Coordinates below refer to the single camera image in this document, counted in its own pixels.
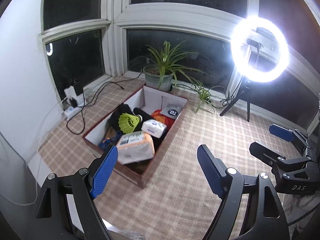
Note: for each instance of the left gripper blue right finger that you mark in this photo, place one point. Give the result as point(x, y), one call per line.
point(214, 171)

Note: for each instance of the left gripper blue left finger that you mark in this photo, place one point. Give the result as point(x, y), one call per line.
point(100, 170)

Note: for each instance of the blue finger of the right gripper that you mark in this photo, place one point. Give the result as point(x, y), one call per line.
point(285, 134)
point(266, 155)

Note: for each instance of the blue corded orange earplugs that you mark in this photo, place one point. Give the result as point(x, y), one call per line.
point(103, 145)

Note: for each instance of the orange white tissue pack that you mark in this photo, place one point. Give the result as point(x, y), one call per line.
point(135, 147)

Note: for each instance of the yellow plastic shuttlecock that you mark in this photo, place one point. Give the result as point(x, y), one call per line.
point(128, 122)

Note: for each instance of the black knit glove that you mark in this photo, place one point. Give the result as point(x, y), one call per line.
point(124, 108)

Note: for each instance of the white patterned tissue pack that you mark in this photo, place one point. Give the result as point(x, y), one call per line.
point(154, 128)

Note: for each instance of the grey logo fabric pouch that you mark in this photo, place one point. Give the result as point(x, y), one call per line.
point(171, 111)

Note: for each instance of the red fabric pouch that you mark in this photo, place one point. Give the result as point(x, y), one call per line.
point(163, 119)

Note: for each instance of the black tripod stand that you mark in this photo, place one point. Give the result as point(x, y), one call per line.
point(243, 91)

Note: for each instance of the white power strip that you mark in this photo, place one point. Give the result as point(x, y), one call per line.
point(75, 105)

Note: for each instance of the small spider plant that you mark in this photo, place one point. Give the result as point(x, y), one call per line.
point(202, 92)

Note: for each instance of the white charger adapter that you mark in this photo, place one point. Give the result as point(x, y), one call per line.
point(70, 93)

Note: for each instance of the black phone holder clamp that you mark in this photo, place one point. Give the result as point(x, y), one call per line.
point(260, 42)

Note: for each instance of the large potted spider plant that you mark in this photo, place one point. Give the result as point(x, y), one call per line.
point(162, 73)

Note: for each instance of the white ring light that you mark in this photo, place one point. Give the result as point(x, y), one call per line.
point(239, 48)

